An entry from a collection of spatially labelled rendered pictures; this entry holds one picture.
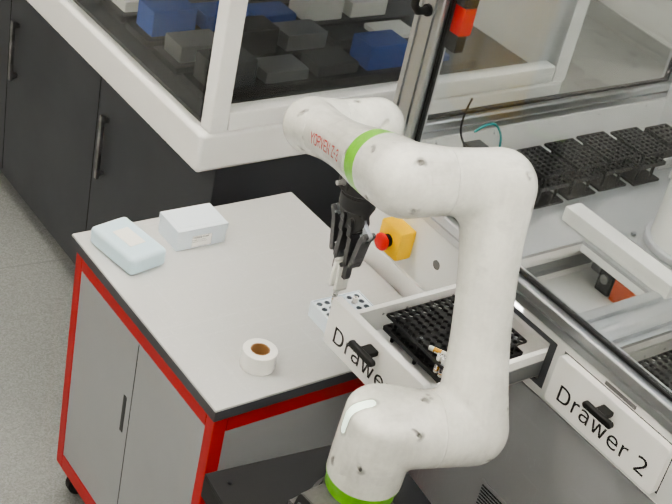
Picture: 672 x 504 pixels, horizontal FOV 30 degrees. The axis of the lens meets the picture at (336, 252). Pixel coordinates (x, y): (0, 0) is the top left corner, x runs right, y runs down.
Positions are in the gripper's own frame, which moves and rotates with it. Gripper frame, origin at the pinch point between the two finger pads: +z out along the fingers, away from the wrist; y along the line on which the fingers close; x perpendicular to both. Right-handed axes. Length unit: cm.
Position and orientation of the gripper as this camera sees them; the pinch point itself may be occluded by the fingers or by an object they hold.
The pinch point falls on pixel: (340, 273)
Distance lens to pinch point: 254.4
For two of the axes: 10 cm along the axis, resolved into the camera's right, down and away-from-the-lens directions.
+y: 5.3, 5.5, -6.4
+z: -1.9, 8.2, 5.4
